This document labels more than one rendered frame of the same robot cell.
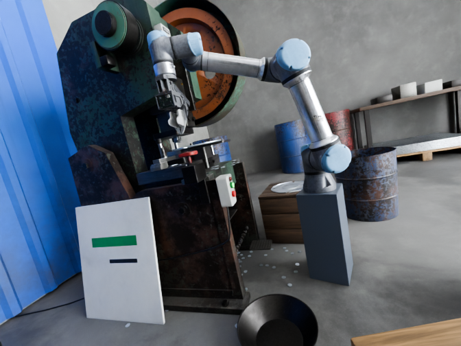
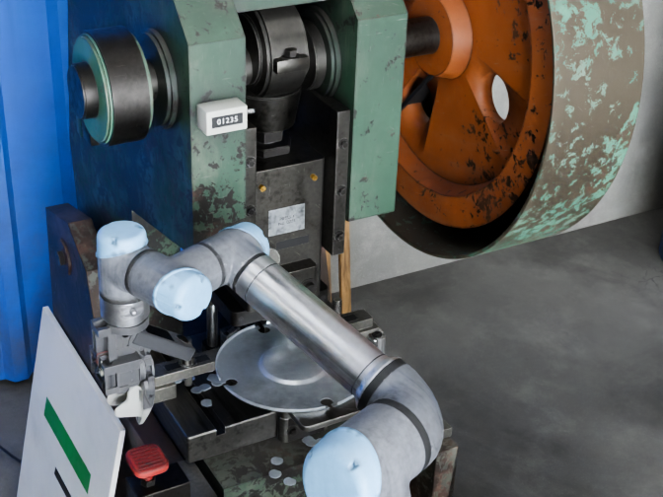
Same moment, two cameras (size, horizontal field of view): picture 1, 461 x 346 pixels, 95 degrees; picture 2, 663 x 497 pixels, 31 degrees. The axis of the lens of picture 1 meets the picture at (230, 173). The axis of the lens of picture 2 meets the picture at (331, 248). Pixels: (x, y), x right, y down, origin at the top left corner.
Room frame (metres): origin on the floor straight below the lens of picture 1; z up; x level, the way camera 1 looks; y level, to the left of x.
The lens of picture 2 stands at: (-0.11, -1.10, 2.07)
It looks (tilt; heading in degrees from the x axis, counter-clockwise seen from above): 30 degrees down; 41
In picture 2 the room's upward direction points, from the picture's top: 2 degrees clockwise
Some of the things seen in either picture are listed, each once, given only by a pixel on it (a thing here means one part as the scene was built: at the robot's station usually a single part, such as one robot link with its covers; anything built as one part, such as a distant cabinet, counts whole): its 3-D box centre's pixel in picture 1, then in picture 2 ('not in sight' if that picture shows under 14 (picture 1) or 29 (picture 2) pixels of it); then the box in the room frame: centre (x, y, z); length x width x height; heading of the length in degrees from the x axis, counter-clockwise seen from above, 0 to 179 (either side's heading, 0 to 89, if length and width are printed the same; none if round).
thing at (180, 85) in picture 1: (174, 103); (275, 222); (1.24, 0.23, 1.04); 0.17 x 0.15 x 0.30; 71
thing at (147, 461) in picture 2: (189, 160); (147, 474); (0.87, 0.15, 0.72); 0.07 x 0.06 x 0.08; 71
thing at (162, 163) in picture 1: (163, 157); (183, 363); (1.09, 0.32, 0.76); 0.17 x 0.06 x 0.10; 161
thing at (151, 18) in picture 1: (156, 146); (233, 274); (1.30, 0.40, 0.83); 0.79 x 0.43 x 1.34; 71
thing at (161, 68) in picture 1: (165, 72); (125, 306); (0.84, 0.16, 1.07); 0.08 x 0.08 x 0.05
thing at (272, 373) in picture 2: (198, 145); (294, 363); (1.21, 0.15, 0.78); 0.29 x 0.29 x 0.01
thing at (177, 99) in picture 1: (169, 94); (122, 349); (0.84, 0.16, 0.99); 0.09 x 0.08 x 0.12; 161
